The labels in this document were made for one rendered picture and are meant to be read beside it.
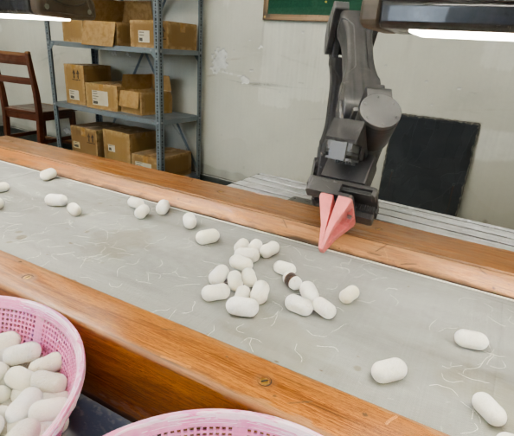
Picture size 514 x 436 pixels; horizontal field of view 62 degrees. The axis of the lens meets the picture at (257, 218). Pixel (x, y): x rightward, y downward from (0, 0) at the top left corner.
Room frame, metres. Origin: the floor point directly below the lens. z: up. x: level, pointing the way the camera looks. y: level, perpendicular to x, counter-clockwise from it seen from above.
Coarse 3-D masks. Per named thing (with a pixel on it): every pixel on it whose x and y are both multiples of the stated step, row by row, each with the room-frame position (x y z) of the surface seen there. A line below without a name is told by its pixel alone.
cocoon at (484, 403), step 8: (480, 392) 0.29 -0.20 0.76; (472, 400) 0.29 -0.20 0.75; (480, 400) 0.29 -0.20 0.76; (488, 400) 0.28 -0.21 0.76; (480, 408) 0.28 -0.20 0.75; (488, 408) 0.28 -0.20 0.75; (496, 408) 0.28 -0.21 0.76; (488, 416) 0.27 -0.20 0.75; (496, 416) 0.27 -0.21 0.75; (504, 416) 0.27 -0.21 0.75; (496, 424) 0.27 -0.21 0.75
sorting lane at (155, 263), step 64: (0, 192) 0.75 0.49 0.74; (64, 192) 0.78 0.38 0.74; (64, 256) 0.52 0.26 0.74; (128, 256) 0.53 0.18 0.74; (192, 256) 0.54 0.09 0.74; (320, 256) 0.57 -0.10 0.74; (192, 320) 0.39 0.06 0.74; (256, 320) 0.40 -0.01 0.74; (320, 320) 0.41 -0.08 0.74; (384, 320) 0.42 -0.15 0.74; (448, 320) 0.43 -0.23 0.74; (512, 320) 0.44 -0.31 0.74; (384, 384) 0.31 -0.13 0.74; (448, 384) 0.32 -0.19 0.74; (512, 384) 0.33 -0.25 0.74
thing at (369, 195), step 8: (312, 176) 0.61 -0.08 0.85; (320, 176) 0.60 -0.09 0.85; (344, 184) 0.58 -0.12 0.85; (352, 184) 0.58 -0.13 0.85; (360, 184) 0.58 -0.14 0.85; (344, 192) 0.58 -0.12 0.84; (352, 192) 0.57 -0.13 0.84; (360, 192) 0.57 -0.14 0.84; (368, 192) 0.57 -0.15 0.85; (376, 192) 0.56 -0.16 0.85; (312, 200) 0.63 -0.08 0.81; (360, 200) 0.59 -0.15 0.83; (368, 200) 0.58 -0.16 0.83; (376, 200) 0.57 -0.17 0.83; (376, 208) 0.59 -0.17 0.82; (376, 216) 0.59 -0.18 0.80
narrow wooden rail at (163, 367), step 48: (0, 288) 0.40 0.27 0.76; (48, 288) 0.40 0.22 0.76; (96, 336) 0.33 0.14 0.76; (144, 336) 0.33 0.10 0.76; (192, 336) 0.33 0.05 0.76; (96, 384) 0.33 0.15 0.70; (144, 384) 0.30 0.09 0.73; (192, 384) 0.28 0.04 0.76; (240, 384) 0.27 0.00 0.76; (288, 384) 0.28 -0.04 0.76; (336, 432) 0.23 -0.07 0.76; (384, 432) 0.24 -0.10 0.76; (432, 432) 0.24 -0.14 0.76
